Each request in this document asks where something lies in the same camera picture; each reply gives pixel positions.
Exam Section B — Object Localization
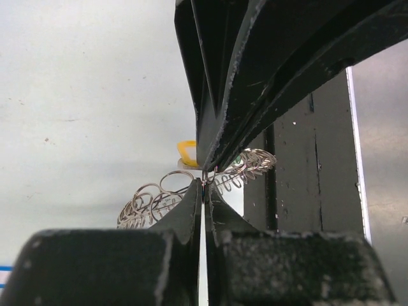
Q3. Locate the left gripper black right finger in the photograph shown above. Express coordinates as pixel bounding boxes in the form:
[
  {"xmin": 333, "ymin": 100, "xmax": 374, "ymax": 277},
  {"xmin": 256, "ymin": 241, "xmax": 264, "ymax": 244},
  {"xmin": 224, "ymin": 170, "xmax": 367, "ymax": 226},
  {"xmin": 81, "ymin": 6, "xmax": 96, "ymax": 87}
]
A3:
[{"xmin": 205, "ymin": 185, "xmax": 397, "ymax": 305}]

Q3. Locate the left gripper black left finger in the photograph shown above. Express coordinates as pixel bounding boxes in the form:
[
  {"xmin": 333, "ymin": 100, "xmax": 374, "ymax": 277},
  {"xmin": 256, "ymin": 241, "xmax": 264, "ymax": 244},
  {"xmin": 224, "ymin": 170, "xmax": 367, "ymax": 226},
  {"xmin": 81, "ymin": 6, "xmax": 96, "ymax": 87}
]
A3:
[{"xmin": 1, "ymin": 180, "xmax": 201, "ymax": 305}]

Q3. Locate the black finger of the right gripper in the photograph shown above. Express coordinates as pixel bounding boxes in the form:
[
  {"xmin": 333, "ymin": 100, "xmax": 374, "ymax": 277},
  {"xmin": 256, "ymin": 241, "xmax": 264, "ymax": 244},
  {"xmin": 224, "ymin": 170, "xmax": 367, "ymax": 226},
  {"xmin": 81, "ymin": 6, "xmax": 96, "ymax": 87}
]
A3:
[
  {"xmin": 174, "ymin": 1, "xmax": 255, "ymax": 169},
  {"xmin": 203, "ymin": 1, "xmax": 407, "ymax": 171}
]

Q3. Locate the brass key with tan tag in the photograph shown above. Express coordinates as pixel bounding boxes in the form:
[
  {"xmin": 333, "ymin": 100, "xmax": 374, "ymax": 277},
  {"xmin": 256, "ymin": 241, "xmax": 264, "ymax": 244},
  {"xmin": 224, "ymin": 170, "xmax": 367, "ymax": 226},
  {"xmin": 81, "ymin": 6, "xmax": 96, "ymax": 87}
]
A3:
[{"xmin": 177, "ymin": 140, "xmax": 199, "ymax": 168}]

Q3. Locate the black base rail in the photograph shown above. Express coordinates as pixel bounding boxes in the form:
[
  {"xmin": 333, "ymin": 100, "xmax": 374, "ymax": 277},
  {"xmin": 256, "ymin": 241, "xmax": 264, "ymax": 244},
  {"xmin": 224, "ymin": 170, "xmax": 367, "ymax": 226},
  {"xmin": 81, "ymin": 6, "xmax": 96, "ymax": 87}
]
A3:
[{"xmin": 244, "ymin": 71, "xmax": 364, "ymax": 236}]

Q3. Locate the white slotted cable duct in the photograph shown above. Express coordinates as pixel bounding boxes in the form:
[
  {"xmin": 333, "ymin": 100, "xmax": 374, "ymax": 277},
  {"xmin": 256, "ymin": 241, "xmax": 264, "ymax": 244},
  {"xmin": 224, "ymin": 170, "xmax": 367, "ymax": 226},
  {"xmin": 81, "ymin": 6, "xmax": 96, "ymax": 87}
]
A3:
[{"xmin": 346, "ymin": 67, "xmax": 372, "ymax": 245}]

